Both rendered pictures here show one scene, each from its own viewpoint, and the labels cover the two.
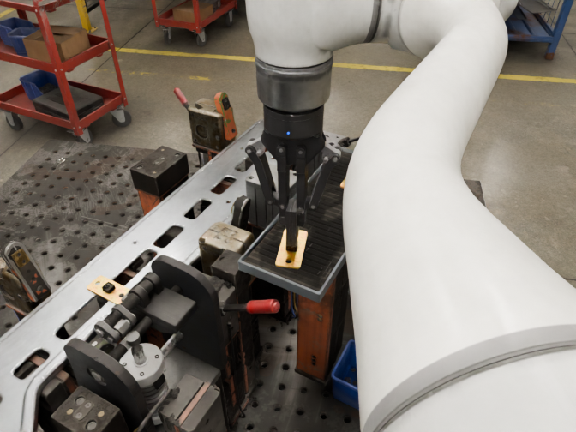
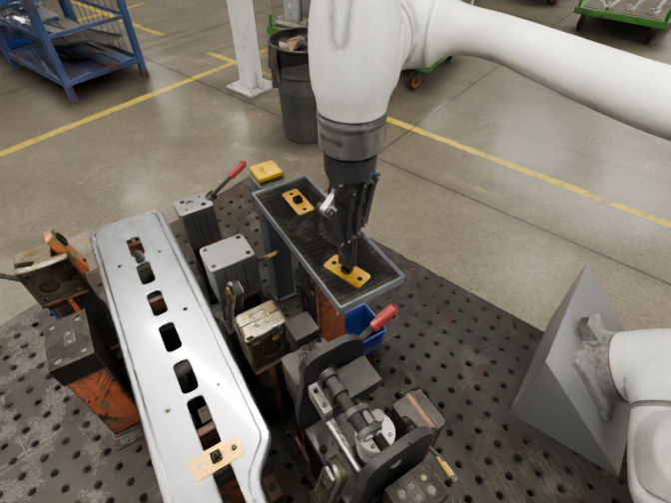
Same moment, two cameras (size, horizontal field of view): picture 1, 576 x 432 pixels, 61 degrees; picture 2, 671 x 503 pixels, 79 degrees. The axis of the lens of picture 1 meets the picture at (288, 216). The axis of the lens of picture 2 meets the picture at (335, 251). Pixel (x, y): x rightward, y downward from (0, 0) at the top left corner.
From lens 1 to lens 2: 0.54 m
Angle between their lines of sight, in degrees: 43
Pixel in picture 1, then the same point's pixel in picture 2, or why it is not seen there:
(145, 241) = (174, 399)
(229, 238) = (265, 317)
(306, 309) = (327, 317)
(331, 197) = (307, 225)
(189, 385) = (404, 406)
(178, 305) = (360, 368)
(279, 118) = (365, 166)
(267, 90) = (361, 146)
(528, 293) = not seen: outside the picture
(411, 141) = not seen: outside the picture
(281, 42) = (383, 96)
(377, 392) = not seen: outside the picture
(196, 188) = (139, 325)
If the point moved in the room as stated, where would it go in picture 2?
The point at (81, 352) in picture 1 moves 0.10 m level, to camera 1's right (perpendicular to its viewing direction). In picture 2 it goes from (393, 456) to (423, 389)
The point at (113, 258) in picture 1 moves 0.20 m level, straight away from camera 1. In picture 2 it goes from (173, 439) to (58, 433)
